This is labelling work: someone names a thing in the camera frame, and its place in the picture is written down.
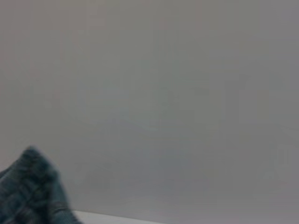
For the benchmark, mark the blue denim shorts with cartoon print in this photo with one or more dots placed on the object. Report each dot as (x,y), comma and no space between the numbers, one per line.
(30,191)

